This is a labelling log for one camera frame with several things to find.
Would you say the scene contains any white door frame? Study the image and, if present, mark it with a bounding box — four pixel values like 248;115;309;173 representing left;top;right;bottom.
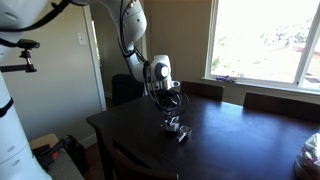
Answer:
83;4;150;113

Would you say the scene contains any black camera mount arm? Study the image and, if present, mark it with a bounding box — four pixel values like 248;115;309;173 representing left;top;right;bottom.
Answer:
0;49;38;74

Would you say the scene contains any black external camera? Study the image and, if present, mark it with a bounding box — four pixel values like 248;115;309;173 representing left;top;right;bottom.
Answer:
16;38;41;50

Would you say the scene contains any grey perforated platform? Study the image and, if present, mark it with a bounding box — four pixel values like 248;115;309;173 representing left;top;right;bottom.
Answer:
46;148;84;180

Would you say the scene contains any dark wooden chair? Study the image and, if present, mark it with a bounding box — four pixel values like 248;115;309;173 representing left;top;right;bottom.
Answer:
99;129;179;180
181;80;225;102
243;91;320;123

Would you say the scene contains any white framed window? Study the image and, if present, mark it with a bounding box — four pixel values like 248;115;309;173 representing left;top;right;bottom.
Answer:
203;0;320;93

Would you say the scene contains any clear plastic food bag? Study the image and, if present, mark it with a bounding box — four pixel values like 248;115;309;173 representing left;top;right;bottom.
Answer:
294;132;320;180

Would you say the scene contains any purple object on sill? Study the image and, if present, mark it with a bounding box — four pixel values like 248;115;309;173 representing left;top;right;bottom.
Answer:
215;75;237;84

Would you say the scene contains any black tool with red button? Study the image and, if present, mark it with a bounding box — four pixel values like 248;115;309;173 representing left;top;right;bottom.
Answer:
33;134;89;174

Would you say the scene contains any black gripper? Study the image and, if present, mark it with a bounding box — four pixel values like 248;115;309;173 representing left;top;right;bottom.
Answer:
152;90;184;124

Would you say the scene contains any white light switch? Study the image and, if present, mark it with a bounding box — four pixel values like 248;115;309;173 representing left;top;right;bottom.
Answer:
76;32;87;47

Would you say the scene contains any cream coloured box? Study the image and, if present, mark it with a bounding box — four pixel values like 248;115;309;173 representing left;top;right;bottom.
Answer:
29;133;60;150

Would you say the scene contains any black office chair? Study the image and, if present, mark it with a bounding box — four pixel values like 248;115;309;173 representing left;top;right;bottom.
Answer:
111;73;148;107

